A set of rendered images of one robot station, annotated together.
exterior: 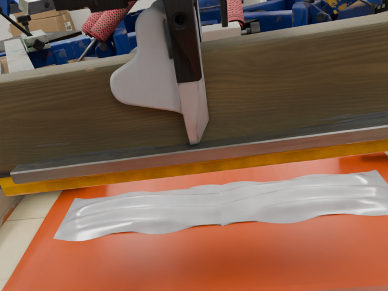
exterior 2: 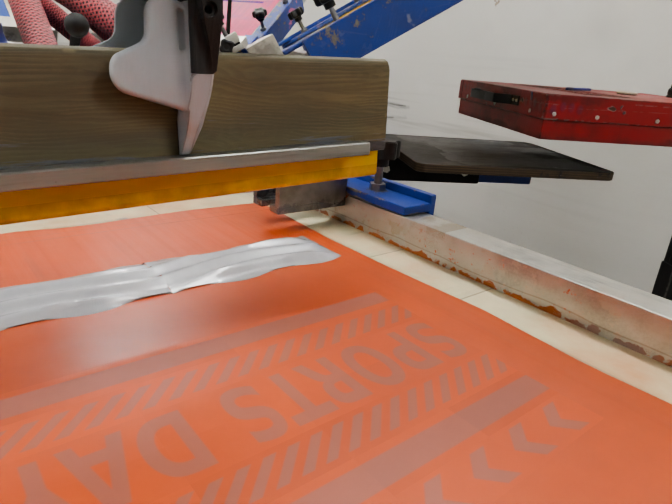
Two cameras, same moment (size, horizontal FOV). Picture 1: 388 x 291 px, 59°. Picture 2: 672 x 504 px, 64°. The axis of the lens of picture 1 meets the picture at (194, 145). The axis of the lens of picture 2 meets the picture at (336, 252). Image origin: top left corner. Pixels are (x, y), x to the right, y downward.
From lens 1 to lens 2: 21 cm
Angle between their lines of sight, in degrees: 43
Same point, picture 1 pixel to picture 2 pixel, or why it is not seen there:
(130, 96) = (133, 83)
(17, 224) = not seen: outside the picture
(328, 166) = (256, 237)
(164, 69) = (173, 60)
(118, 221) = (13, 312)
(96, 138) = (63, 141)
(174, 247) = (125, 319)
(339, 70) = (306, 94)
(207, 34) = not seen: hidden behind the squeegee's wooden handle
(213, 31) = not seen: hidden behind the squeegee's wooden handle
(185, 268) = (155, 330)
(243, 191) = (180, 262)
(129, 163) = (115, 171)
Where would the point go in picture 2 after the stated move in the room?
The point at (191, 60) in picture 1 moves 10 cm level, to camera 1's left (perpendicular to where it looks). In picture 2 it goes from (211, 51) to (26, 38)
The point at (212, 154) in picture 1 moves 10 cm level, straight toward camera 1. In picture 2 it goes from (207, 163) to (301, 200)
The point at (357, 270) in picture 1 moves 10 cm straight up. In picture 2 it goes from (326, 295) to (335, 180)
